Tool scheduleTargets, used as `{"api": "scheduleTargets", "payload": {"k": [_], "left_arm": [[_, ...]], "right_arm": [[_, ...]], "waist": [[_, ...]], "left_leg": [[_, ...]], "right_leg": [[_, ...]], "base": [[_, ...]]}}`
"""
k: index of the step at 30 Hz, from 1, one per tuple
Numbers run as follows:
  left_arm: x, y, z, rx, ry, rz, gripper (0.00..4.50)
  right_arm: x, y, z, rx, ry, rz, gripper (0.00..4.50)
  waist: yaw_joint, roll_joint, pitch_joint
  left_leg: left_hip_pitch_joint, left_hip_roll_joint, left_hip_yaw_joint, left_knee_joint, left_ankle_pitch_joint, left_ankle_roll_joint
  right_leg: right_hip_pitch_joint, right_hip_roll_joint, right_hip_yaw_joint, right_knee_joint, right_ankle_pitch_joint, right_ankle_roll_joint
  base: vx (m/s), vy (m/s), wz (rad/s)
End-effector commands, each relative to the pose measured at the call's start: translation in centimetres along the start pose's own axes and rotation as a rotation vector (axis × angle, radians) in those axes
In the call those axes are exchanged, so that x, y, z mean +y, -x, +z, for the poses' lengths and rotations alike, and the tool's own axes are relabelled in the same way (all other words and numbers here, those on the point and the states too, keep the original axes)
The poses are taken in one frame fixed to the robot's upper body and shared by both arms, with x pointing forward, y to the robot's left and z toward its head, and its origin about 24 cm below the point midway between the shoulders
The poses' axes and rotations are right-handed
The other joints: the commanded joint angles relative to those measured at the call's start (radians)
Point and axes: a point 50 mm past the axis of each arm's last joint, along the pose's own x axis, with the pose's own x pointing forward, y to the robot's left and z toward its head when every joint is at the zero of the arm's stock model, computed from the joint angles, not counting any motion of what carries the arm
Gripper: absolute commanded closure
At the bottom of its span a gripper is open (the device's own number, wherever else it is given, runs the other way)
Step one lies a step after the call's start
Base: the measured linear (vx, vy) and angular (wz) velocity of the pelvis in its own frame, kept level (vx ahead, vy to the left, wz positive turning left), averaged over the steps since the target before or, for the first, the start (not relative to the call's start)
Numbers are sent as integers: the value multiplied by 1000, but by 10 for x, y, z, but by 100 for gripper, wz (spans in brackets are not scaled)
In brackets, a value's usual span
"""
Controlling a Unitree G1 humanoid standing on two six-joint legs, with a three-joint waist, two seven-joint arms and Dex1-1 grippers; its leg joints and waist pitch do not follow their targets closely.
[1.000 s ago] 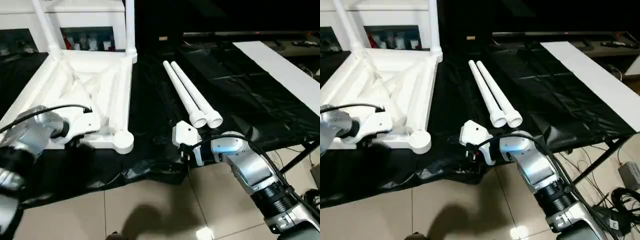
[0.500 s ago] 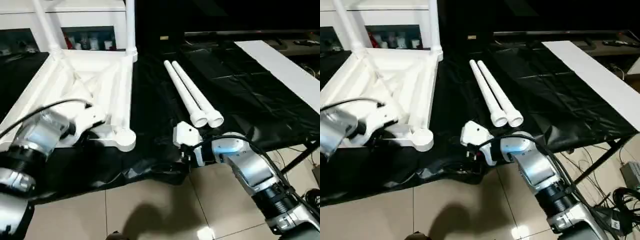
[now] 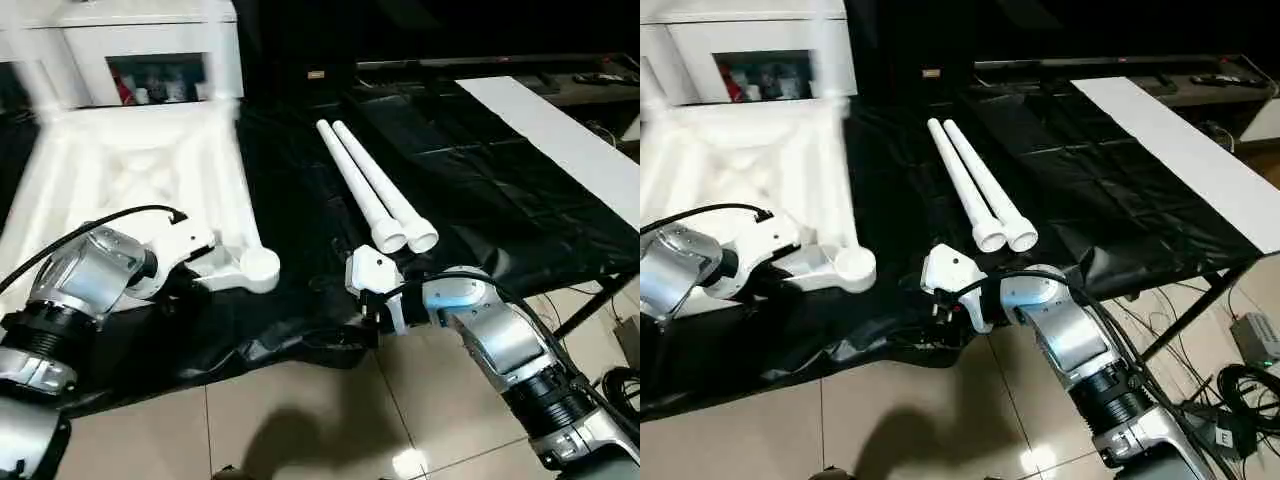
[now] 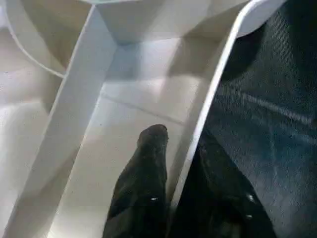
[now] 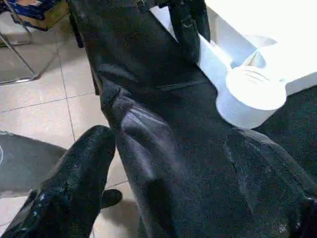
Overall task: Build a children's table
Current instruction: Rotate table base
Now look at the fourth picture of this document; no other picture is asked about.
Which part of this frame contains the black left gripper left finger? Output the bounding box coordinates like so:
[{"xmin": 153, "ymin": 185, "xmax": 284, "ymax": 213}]
[{"xmin": 102, "ymin": 123, "xmax": 170, "ymax": 238}]

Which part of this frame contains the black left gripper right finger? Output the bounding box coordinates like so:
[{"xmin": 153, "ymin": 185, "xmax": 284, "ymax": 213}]
[{"xmin": 172, "ymin": 128, "xmax": 279, "ymax": 238}]

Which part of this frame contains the white plastic table top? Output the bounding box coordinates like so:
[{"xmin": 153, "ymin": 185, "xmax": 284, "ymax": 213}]
[{"xmin": 0, "ymin": 0, "xmax": 288, "ymax": 238}]

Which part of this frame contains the black glossy mat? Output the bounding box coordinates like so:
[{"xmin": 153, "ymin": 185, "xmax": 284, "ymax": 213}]
[{"xmin": 173, "ymin": 0, "xmax": 317, "ymax": 238}]

